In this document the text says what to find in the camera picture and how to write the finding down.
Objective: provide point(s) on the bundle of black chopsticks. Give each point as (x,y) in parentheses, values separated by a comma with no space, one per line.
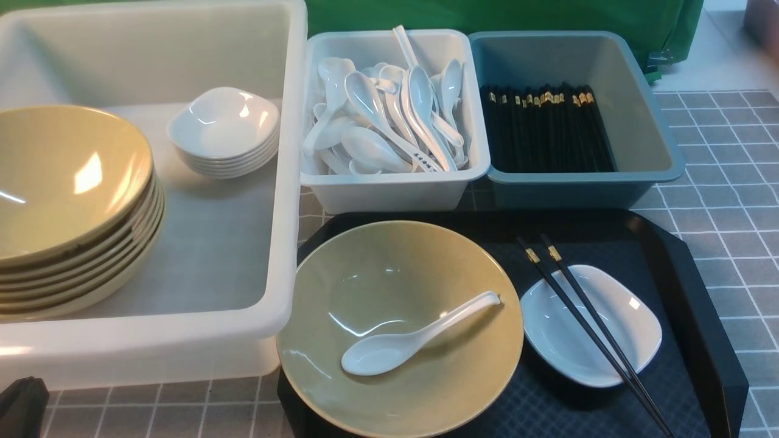
(546,130)

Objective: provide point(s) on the small white sauce dish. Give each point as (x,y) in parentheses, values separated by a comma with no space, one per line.
(561,341)

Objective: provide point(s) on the stack of yellow bowls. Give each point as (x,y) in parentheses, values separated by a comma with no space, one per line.
(82,208)

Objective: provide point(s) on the large white plastic tub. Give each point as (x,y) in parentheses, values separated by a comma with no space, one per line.
(217,286)

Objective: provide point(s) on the white ceramic soup spoon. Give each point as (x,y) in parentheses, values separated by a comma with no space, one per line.
(378,354)

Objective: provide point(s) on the stack of white dishes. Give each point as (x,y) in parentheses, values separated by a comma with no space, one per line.
(226,133)

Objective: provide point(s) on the black clamp on cloth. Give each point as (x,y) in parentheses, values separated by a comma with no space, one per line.
(655,60)

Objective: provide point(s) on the white spoon bin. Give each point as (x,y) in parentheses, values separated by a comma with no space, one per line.
(392,191)

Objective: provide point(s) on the yellow-green noodle bowl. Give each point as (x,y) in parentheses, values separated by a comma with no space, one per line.
(398,277)

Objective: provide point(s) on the black chopstick gold band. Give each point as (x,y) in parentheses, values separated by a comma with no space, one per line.
(564,291)
(616,356)

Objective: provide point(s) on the blue-grey chopstick bin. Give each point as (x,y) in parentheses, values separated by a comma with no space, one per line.
(642,143)

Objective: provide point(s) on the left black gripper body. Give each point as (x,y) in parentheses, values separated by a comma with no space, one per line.
(23,405)

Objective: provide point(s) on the pile of white spoons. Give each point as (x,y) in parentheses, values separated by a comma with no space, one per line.
(385,118)

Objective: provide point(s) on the green cloth backdrop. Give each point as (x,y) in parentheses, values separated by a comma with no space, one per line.
(646,26)

